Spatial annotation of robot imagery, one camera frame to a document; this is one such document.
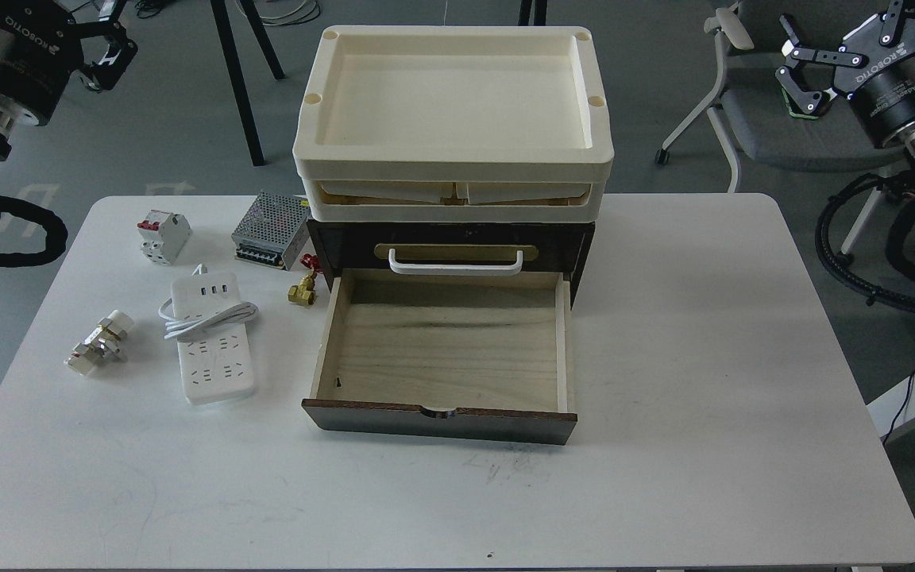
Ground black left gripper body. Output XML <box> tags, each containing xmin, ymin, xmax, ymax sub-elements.
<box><xmin>0</xmin><ymin>1</ymin><xmax>83</xmax><ymax>126</ymax></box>

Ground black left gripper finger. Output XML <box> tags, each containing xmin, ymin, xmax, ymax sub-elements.
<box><xmin>76</xmin><ymin>18</ymin><xmax>138</xmax><ymax>93</ymax></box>
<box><xmin>68</xmin><ymin>0</ymin><xmax>128</xmax><ymax>23</ymax></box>

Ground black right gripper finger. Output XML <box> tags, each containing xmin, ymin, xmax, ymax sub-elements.
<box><xmin>774</xmin><ymin>16</ymin><xmax>867</xmax><ymax>119</ymax></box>
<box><xmin>878</xmin><ymin>1</ymin><xmax>915</xmax><ymax>44</ymax></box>

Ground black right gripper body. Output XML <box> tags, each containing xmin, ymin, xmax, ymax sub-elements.
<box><xmin>836</xmin><ymin>16</ymin><xmax>915</xmax><ymax>151</ymax></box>

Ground white power strip with cable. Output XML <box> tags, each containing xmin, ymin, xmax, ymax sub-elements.
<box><xmin>157</xmin><ymin>264</ymin><xmax>259</xmax><ymax>405</ymax></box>

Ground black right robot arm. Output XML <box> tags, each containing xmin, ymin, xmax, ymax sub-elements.
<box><xmin>776</xmin><ymin>1</ymin><xmax>915</xmax><ymax>314</ymax></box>

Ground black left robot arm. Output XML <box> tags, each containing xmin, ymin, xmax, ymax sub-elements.
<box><xmin>0</xmin><ymin>1</ymin><xmax>137</xmax><ymax>268</ymax></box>

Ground dark wooden cabinet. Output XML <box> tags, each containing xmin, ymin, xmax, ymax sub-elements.
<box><xmin>308</xmin><ymin>221</ymin><xmax>596</xmax><ymax>309</ymax></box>

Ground green cased smartphone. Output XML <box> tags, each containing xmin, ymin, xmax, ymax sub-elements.
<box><xmin>780</xmin><ymin>87</ymin><xmax>816</xmax><ymax>121</ymax></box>

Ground grey office chair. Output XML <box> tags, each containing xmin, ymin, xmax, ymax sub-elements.
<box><xmin>654</xmin><ymin>0</ymin><xmax>915</xmax><ymax>267</ymax></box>

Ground black table legs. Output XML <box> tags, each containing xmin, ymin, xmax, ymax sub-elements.
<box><xmin>210</xmin><ymin>0</ymin><xmax>287</xmax><ymax>168</ymax></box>

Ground white red circuit breaker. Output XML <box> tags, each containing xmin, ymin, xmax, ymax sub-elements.
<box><xmin>137</xmin><ymin>210</ymin><xmax>192</xmax><ymax>265</ymax></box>

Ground metal mesh power supply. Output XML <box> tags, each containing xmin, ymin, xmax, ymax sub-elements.
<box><xmin>231</xmin><ymin>191</ymin><xmax>310</xmax><ymax>270</ymax></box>

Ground silver white pipe fitting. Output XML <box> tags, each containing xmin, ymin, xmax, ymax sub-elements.
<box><xmin>64</xmin><ymin>309</ymin><xmax>135</xmax><ymax>376</ymax></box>

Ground cream plastic stacked tray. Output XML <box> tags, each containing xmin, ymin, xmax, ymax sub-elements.
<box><xmin>293</xmin><ymin>25</ymin><xmax>614</xmax><ymax>223</ymax></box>

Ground open wooden drawer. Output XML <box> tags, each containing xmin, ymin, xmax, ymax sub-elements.
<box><xmin>302</xmin><ymin>270</ymin><xmax>577</xmax><ymax>445</ymax></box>

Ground brass valve red handle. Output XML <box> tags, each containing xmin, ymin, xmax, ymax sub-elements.
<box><xmin>287</xmin><ymin>253</ymin><xmax>323</xmax><ymax>307</ymax></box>

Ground white drawer handle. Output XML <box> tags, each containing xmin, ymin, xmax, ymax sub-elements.
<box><xmin>388</xmin><ymin>249</ymin><xmax>524</xmax><ymax>276</ymax></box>

